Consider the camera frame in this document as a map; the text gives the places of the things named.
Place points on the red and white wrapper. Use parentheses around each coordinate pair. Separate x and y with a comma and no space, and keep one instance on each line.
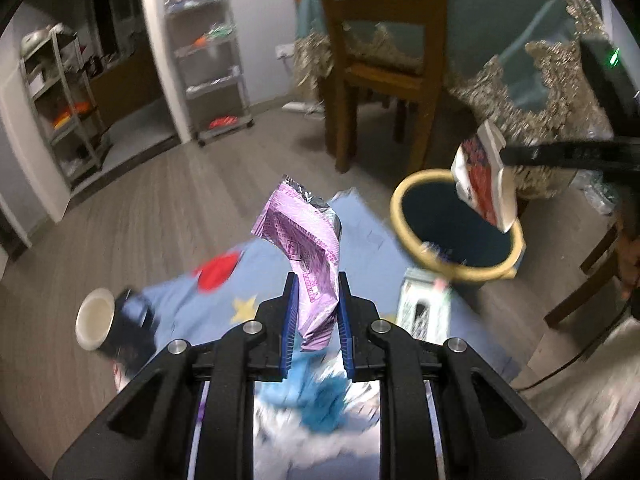
(480,175)

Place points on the blue wrapper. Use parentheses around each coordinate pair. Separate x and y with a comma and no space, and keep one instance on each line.
(325,400)

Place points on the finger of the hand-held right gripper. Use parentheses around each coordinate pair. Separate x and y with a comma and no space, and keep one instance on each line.
(560,154)

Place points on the dark wooden chair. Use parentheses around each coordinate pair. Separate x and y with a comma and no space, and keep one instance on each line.
(575,305)

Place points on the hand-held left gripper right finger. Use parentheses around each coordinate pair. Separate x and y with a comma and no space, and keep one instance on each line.
(346,330)

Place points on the metal storage rack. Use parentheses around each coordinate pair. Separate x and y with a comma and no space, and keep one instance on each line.
(61,65)

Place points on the orange packet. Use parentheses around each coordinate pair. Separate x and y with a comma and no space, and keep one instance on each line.
(72,112)

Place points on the white shelf cart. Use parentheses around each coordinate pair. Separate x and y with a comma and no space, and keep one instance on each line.
(241,85)

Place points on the teal bin with yellow rim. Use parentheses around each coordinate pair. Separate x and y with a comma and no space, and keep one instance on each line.
(450,225)

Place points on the table with teal lace tablecloth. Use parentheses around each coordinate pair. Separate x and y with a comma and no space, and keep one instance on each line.
(500,20)

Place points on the white wall socket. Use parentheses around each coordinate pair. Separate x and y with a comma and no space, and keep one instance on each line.
(284,50)

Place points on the white power strip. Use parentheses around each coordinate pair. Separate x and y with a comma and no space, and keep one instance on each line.
(302,107)

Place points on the purple snack wrapper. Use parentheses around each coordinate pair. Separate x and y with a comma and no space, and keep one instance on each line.
(300,240)

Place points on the red packet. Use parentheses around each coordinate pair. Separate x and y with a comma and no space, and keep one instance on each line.
(224,122)

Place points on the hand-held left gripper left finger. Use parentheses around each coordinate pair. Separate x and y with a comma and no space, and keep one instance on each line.
(291,325)

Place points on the green and white carton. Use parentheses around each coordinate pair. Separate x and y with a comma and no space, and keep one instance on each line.
(422,305)

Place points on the black paper cup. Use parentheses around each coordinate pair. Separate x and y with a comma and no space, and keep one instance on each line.
(115,322)

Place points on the light blue printed blanket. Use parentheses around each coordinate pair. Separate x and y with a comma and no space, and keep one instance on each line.
(230,285)

